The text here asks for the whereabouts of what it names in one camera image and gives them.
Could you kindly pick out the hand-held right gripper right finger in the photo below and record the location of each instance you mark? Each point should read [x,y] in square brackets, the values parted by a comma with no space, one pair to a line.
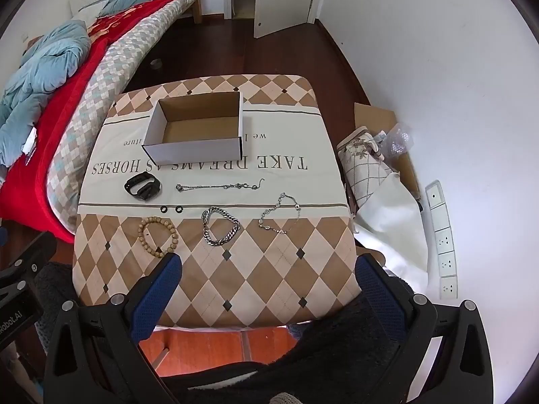
[381,290]

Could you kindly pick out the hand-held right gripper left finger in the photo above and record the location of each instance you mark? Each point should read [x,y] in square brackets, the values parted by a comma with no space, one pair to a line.
[156,290]

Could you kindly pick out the black fitness band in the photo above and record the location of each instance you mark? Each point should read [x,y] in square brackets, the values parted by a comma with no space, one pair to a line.
[142,185]

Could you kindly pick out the white cardboard box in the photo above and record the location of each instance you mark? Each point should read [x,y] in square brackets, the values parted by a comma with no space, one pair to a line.
[198,128]

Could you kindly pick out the white bags pile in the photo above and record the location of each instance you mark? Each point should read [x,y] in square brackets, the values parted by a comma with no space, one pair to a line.
[396,223]

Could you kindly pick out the white power strip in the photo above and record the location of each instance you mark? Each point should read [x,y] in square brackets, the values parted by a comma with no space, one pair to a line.
[442,240]

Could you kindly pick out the black fuzzy clothing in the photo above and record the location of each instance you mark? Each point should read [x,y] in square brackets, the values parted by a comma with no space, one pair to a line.
[320,366]

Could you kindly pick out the diamond pattern tablecloth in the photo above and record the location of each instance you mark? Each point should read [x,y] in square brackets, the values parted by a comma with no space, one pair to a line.
[273,269]

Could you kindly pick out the floral quilted cushion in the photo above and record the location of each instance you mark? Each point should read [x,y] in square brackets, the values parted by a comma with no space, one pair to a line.
[364,164]

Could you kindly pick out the clear bubble wrap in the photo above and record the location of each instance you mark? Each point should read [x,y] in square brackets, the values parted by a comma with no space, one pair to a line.
[396,141]

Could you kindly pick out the bed with red blanket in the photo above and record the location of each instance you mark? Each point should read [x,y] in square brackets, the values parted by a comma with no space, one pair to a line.
[50,134]

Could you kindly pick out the flat brown cardboard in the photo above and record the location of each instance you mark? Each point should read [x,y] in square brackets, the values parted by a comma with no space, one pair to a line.
[381,122]

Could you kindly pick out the light blue quilt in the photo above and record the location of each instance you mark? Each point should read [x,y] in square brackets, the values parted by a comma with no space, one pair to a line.
[42,67]

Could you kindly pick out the checkered mattress cover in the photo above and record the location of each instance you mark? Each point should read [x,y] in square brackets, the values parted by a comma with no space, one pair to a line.
[109,71]

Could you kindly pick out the white pillow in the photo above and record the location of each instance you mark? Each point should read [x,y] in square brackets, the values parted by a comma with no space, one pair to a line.
[90,8]

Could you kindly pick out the wooden bed frame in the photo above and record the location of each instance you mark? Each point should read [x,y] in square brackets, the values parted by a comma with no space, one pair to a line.
[197,10]

